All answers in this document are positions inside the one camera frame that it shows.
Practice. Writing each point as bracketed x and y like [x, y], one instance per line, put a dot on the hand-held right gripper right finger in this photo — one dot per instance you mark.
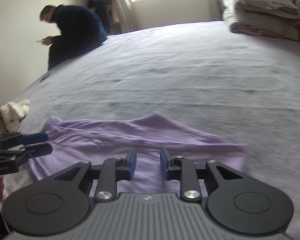
[165, 165]

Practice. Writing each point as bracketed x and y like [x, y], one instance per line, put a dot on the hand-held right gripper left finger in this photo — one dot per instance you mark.
[132, 163]

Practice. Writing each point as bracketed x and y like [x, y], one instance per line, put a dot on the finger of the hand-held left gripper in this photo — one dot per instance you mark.
[35, 138]
[40, 150]

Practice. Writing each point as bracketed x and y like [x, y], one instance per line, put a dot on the purple shirt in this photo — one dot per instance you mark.
[140, 135]

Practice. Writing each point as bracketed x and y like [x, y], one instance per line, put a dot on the hanging dark clothes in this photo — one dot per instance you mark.
[102, 7]

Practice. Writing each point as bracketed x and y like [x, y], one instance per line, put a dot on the white plush toy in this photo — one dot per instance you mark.
[13, 115]

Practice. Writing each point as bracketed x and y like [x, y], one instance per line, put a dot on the dark label on sheet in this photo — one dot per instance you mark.
[45, 78]

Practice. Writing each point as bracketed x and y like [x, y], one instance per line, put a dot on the bed with grey sheet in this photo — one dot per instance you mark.
[190, 80]

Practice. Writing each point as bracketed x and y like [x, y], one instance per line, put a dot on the grey star-print curtain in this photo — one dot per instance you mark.
[126, 7]
[213, 2]

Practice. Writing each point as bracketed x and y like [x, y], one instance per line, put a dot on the folded grey quilt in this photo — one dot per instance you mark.
[260, 15]

